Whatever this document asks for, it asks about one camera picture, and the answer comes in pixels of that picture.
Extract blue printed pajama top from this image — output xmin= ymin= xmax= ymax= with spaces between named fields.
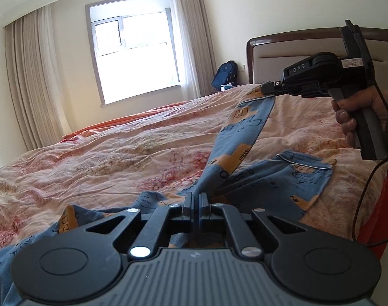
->
xmin=178 ymin=150 xmax=337 ymax=221

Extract person's right hand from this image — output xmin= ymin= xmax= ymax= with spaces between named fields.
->
xmin=331 ymin=87 xmax=388 ymax=148

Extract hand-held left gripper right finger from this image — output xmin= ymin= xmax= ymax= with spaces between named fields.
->
xmin=198 ymin=192 xmax=309 ymax=257

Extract white framed window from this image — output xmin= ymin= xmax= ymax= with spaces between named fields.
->
xmin=85 ymin=0 xmax=183 ymax=106

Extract beige curtain with white sheer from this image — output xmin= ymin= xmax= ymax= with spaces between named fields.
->
xmin=166 ymin=0 xmax=220 ymax=100

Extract blue backpack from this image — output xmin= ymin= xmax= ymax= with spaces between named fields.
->
xmin=211 ymin=60 xmax=239 ymax=90

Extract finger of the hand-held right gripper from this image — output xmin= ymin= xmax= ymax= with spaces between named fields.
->
xmin=260 ymin=81 xmax=284 ymax=97

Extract blue printed pants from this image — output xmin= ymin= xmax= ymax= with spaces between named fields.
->
xmin=0 ymin=94 xmax=276 ymax=306

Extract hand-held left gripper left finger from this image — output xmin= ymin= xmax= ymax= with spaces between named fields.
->
xmin=82 ymin=192 xmax=195 ymax=259

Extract brown padded headboard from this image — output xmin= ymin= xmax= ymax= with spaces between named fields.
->
xmin=246 ymin=27 xmax=388 ymax=85

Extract pink floral blanket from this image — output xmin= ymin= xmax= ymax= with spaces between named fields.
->
xmin=0 ymin=83 xmax=388 ymax=263

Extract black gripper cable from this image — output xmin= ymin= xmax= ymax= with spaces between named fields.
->
xmin=352 ymin=156 xmax=388 ymax=248

